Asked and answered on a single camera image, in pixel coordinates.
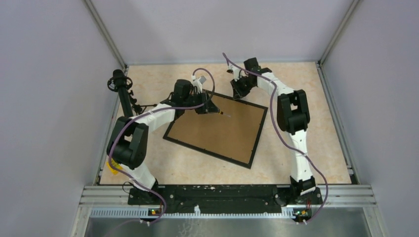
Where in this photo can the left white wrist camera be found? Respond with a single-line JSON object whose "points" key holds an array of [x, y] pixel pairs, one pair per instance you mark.
{"points": [[198, 82]]}

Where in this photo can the white slotted cable duct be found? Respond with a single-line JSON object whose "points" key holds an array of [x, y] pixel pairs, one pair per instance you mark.
{"points": [[145, 213]]}

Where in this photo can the black picture frame brown backing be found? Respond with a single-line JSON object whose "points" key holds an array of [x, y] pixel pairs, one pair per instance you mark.
{"points": [[233, 140]]}

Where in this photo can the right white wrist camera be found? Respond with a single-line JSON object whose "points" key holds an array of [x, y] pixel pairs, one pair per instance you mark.
{"points": [[235, 71]]}

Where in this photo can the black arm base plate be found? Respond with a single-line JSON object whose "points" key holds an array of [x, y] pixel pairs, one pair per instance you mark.
{"points": [[277, 194]]}

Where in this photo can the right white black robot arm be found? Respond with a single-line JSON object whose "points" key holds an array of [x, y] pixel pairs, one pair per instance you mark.
{"points": [[292, 115]]}

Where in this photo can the yellow handled screwdriver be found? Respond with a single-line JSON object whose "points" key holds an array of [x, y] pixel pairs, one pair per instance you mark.
{"points": [[224, 114]]}

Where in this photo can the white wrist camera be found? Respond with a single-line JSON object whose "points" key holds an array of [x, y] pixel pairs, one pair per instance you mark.
{"points": [[235, 71], [198, 82]]}

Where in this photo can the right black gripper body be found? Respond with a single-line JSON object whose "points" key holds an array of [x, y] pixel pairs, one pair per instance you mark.
{"points": [[242, 86]]}

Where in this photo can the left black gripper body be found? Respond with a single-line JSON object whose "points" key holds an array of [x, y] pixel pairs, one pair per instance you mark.
{"points": [[201, 98]]}

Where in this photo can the aluminium front rail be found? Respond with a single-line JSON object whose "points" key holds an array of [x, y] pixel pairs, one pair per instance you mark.
{"points": [[330, 196]]}

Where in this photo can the black microphone orange tip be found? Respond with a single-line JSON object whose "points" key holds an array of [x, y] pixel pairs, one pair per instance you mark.
{"points": [[120, 84]]}

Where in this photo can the yellow screw bit box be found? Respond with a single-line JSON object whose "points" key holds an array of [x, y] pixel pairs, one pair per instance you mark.
{"points": [[114, 167]]}

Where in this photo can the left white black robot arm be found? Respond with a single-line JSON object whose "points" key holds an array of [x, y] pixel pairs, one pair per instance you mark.
{"points": [[128, 144]]}

